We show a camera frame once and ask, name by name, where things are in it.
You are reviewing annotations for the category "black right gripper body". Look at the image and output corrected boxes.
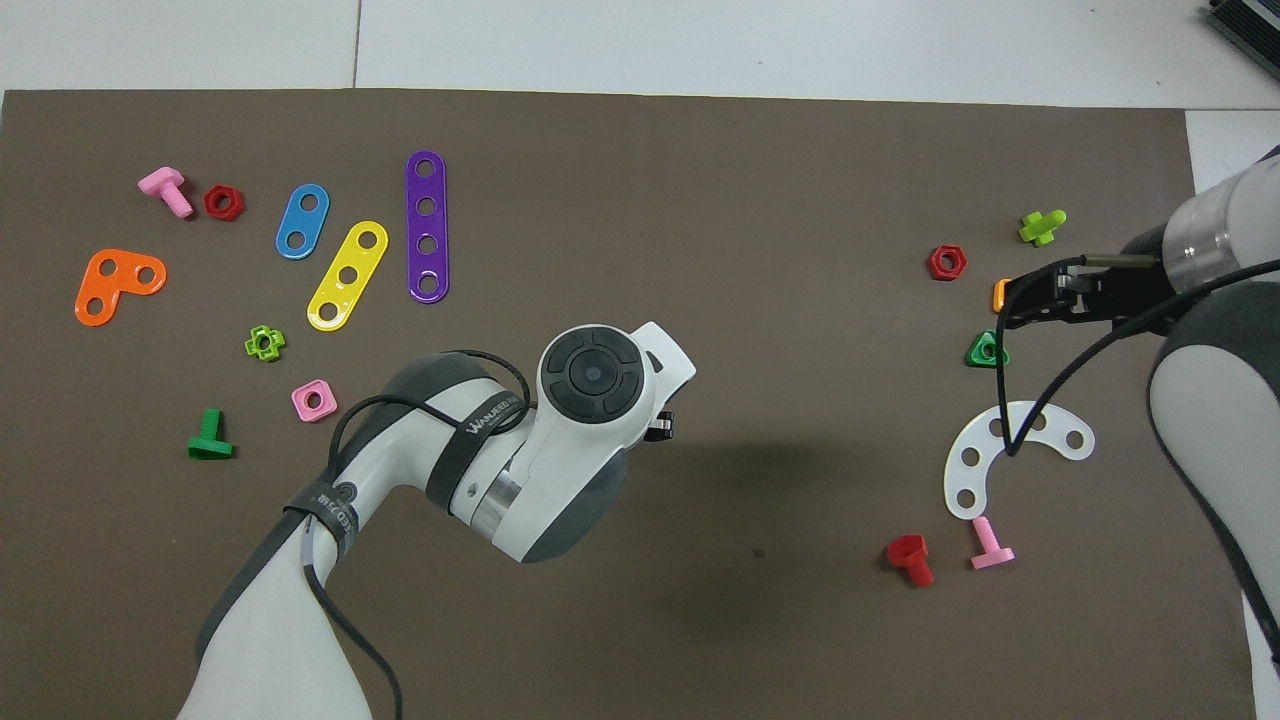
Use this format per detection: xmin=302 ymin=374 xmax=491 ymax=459
xmin=1060 ymin=228 xmax=1179 ymax=336

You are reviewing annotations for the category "pink square nut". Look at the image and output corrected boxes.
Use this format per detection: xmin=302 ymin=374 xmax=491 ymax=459
xmin=291 ymin=379 xmax=338 ymax=423

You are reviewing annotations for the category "orange three-hole angle plate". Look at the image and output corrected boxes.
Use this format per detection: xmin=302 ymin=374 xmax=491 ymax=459
xmin=74 ymin=248 xmax=168 ymax=328

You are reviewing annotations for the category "yellow three-hole strip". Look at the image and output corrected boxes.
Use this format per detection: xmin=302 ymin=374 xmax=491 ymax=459
xmin=306 ymin=220 xmax=390 ymax=332

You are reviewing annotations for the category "black ribbed device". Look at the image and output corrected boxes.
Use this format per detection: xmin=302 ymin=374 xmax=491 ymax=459
xmin=1205 ymin=0 xmax=1280 ymax=56

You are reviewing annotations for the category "green plastic screw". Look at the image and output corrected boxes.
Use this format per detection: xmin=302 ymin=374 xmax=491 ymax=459
xmin=187 ymin=408 xmax=235 ymax=460

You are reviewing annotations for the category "brown table mat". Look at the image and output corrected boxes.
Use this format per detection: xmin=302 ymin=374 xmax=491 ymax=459
xmin=0 ymin=88 xmax=1259 ymax=720

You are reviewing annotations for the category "purple four-hole strip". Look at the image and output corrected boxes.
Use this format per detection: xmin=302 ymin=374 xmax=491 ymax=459
xmin=405 ymin=150 xmax=451 ymax=304

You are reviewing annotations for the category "pink plastic screw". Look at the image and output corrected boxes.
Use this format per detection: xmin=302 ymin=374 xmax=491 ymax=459
xmin=137 ymin=166 xmax=194 ymax=219
xmin=969 ymin=516 xmax=1016 ymax=571

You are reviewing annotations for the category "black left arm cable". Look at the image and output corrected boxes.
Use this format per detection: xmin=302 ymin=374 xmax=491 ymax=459
xmin=298 ymin=350 xmax=532 ymax=720

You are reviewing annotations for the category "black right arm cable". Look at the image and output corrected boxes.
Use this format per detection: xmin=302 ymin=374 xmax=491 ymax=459
xmin=995 ymin=255 xmax=1280 ymax=459

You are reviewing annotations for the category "white curved five-hole plate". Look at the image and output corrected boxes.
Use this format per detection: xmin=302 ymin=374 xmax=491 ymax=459
xmin=943 ymin=401 xmax=1096 ymax=521

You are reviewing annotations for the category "lime green cross-head screw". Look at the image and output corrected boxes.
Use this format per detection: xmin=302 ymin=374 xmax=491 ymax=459
xmin=1018 ymin=209 xmax=1068 ymax=247

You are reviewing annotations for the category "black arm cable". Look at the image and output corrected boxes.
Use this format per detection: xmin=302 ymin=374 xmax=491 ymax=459
xmin=995 ymin=255 xmax=1280 ymax=459
xmin=298 ymin=350 xmax=532 ymax=720

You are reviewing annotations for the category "red plastic screw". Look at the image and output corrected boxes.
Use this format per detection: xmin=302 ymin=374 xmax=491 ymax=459
xmin=886 ymin=534 xmax=935 ymax=588

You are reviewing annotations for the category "blue two-hole strip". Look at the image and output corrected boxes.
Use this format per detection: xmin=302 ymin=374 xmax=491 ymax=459
xmin=275 ymin=183 xmax=331 ymax=261

